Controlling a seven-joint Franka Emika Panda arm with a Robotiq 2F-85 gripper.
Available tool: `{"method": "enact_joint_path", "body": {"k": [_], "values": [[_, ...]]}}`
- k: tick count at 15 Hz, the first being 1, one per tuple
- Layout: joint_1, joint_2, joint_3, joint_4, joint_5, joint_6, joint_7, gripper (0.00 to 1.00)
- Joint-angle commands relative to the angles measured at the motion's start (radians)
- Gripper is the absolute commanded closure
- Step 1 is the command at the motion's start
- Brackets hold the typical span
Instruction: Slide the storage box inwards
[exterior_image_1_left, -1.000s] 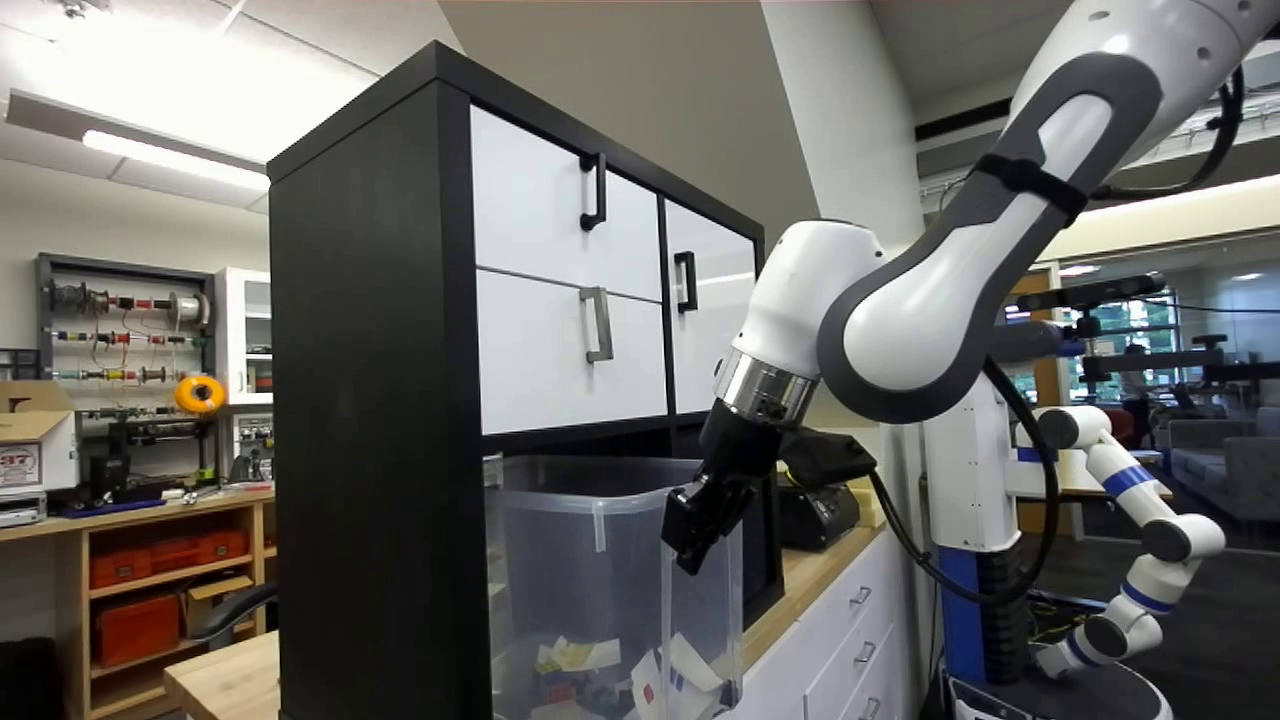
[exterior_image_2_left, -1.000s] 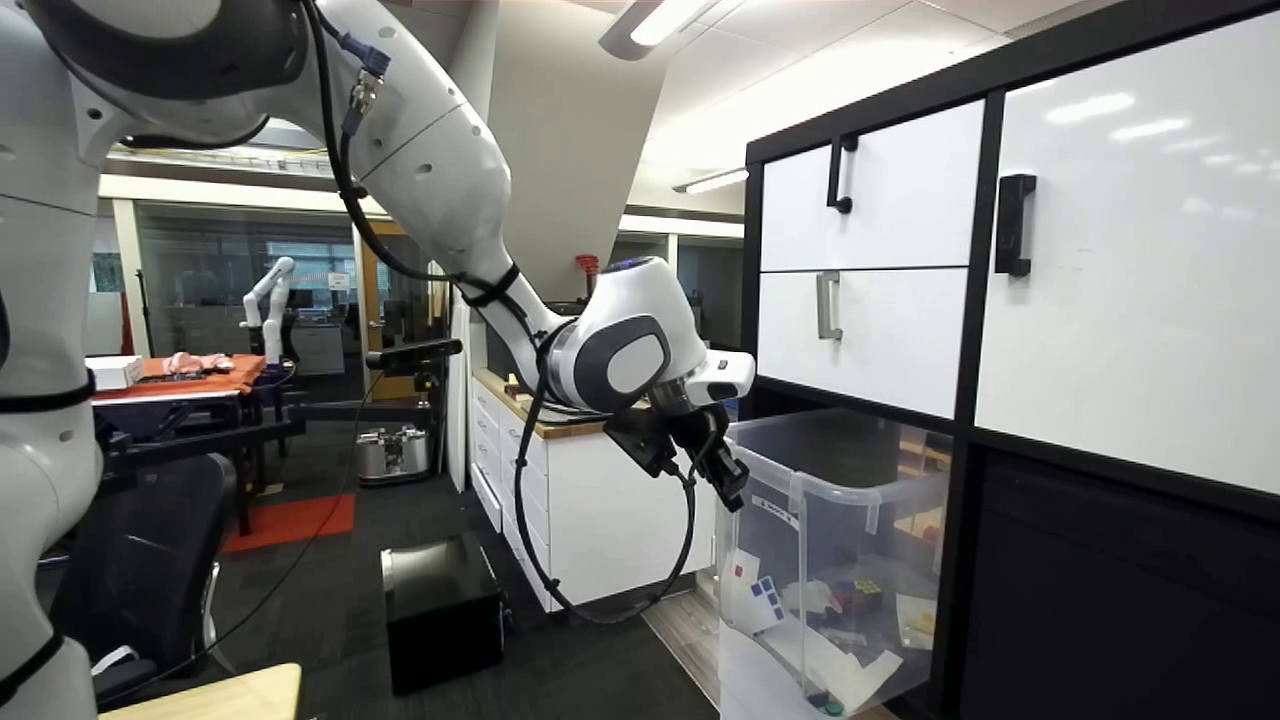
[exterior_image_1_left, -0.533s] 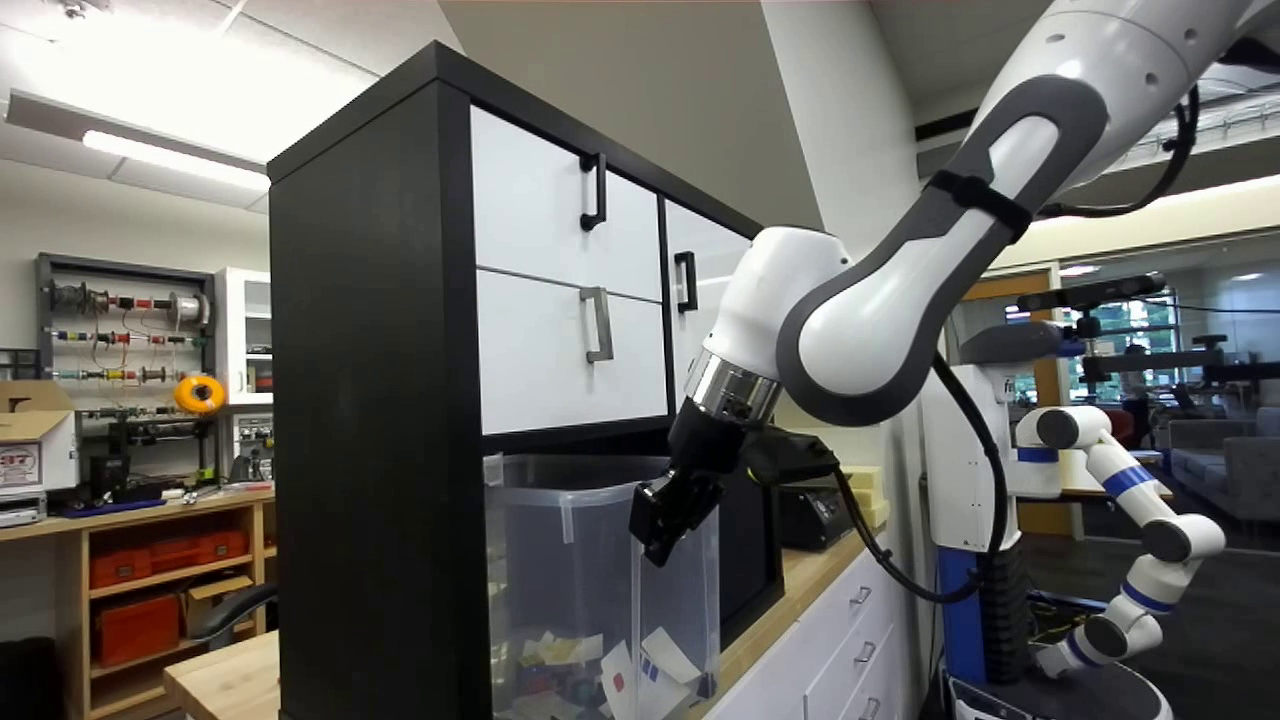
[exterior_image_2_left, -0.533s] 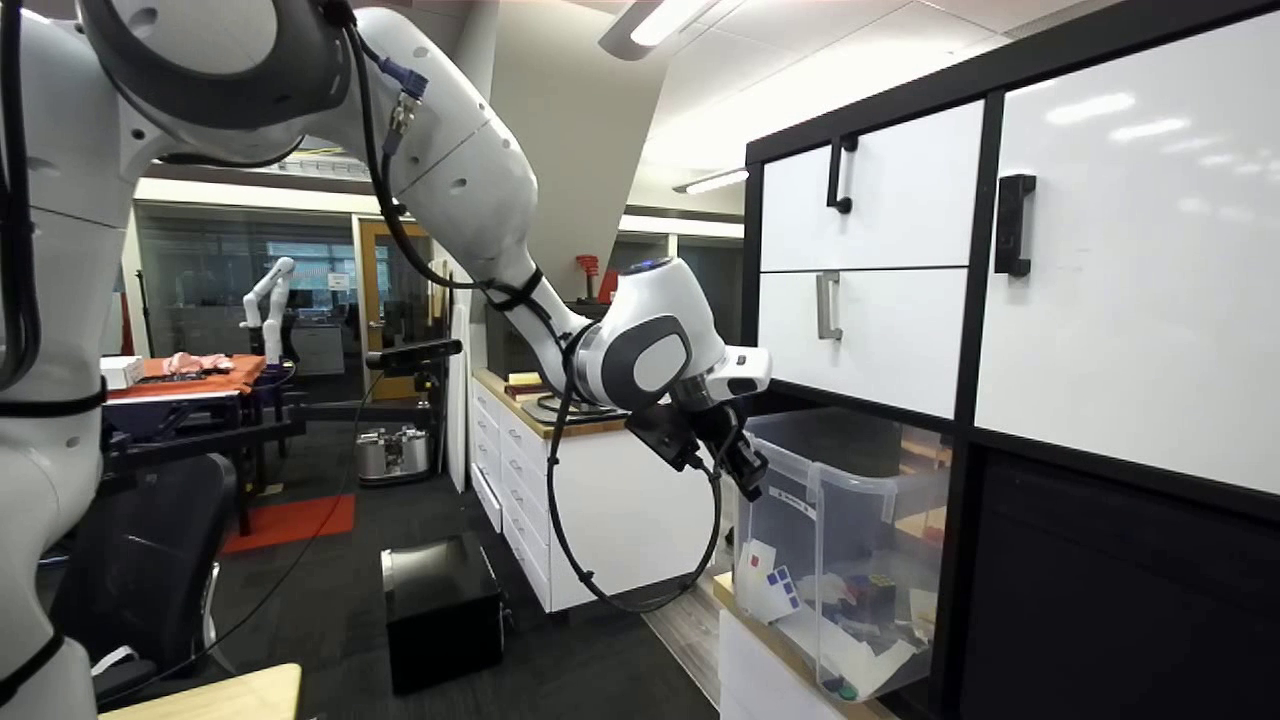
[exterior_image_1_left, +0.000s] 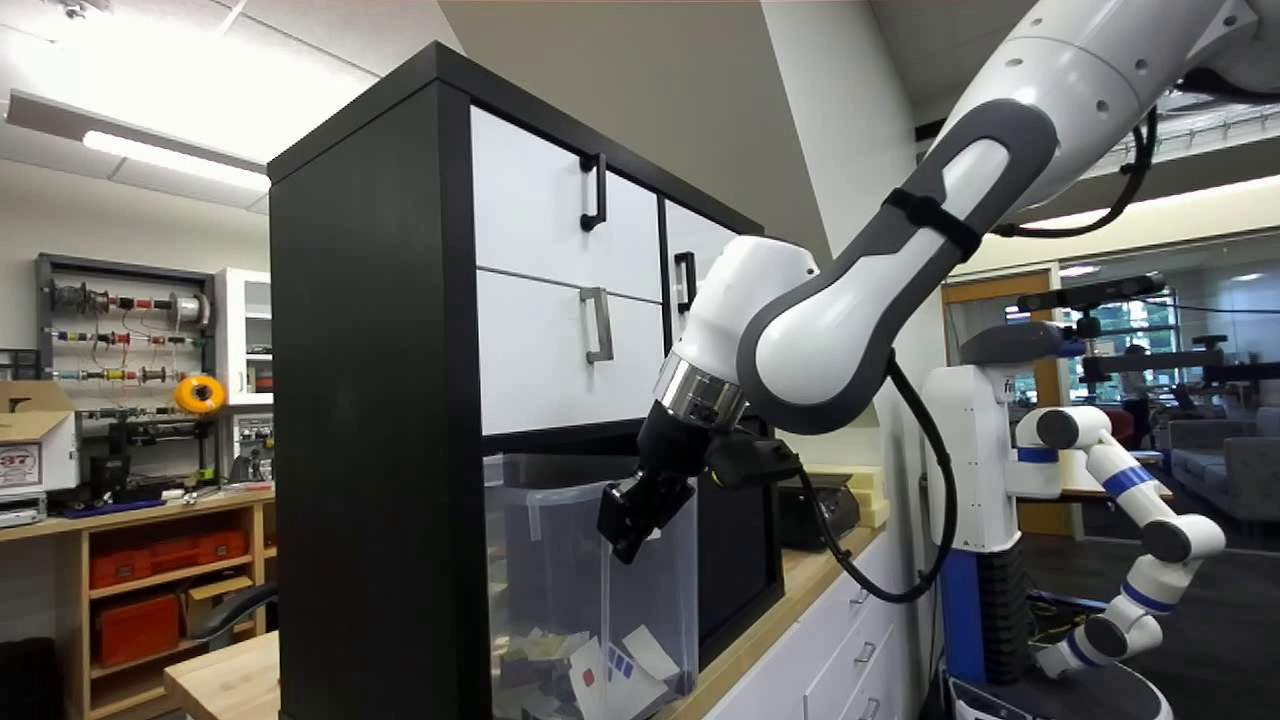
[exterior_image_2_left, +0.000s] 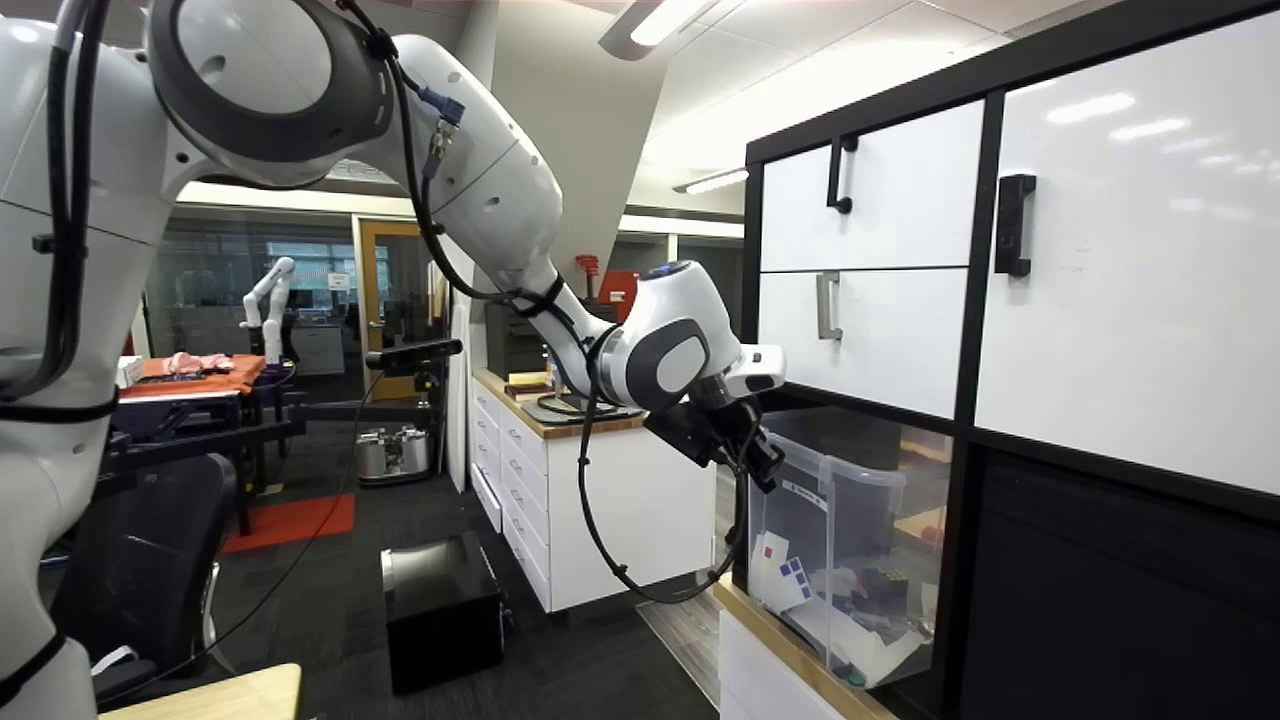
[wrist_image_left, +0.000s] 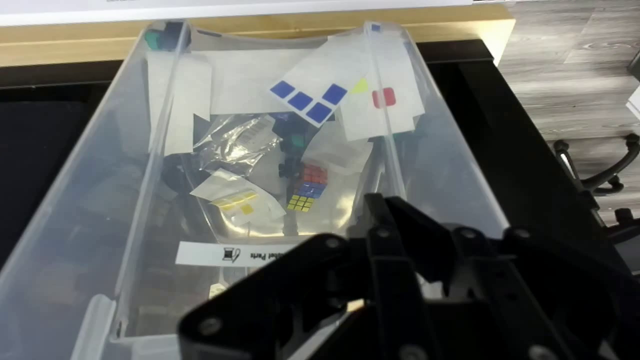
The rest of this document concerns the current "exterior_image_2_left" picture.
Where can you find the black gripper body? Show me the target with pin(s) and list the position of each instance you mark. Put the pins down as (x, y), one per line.
(701, 430)

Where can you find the clear plastic storage box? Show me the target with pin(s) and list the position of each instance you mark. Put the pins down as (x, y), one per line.
(854, 535)

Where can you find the small white robot arm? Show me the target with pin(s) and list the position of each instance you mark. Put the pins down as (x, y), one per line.
(264, 301)

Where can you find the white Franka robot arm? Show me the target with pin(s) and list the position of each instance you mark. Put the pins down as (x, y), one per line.
(494, 174)

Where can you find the black box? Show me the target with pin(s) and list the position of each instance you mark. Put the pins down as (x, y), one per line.
(442, 613)

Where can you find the white drawer cabinet wooden top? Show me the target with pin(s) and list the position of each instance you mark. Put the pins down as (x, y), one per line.
(626, 513)

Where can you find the short ceiling light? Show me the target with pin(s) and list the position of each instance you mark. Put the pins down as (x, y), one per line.
(711, 181)

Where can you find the silver metal pot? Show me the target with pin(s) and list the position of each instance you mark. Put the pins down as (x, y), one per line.
(392, 452)

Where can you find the wooden door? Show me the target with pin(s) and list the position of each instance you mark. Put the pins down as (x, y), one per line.
(398, 314)

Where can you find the white black-framed shelving cabinet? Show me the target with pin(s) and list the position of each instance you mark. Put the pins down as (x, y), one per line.
(1133, 332)

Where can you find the long ceiling light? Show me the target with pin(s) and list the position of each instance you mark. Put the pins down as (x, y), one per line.
(660, 23)

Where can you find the red floor mat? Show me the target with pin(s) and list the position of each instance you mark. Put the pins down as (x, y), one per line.
(290, 520)

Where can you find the red-topped work table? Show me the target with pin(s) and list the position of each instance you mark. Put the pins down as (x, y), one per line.
(192, 387)

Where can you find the light wooden table corner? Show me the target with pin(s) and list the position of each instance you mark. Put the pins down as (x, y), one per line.
(215, 696)

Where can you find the black office chair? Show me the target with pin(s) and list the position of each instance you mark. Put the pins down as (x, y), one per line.
(143, 562)

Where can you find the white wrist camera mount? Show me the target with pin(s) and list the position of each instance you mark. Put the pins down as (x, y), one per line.
(760, 361)

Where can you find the red wall object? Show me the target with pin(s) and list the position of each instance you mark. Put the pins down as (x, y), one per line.
(612, 287)

